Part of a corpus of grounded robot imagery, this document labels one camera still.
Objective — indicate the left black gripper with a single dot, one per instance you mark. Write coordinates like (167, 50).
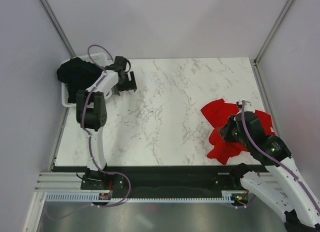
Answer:
(131, 84)

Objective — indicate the red t shirt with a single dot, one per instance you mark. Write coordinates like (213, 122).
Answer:
(217, 113)

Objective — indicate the right aluminium frame post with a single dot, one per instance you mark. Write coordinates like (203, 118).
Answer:
(280, 17)

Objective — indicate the white plastic basket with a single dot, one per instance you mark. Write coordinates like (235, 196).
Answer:
(69, 98)

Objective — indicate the black t shirt pile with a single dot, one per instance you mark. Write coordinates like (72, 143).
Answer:
(77, 72)

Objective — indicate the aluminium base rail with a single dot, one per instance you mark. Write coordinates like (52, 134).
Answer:
(69, 182)

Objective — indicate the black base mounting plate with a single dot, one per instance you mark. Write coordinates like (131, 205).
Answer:
(164, 180)

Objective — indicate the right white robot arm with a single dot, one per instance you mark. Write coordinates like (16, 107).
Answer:
(297, 207)

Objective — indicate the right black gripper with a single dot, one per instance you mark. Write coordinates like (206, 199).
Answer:
(224, 130)

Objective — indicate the left aluminium frame post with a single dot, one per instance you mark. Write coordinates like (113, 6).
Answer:
(57, 26)

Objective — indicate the white slotted cable duct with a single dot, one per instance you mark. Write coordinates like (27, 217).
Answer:
(97, 197)

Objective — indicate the aluminium frame post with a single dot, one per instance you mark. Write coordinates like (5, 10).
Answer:
(280, 17)
(57, 26)

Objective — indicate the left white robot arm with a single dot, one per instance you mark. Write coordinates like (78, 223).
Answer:
(91, 111)

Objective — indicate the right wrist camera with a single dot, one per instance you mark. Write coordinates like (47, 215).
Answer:
(246, 106)

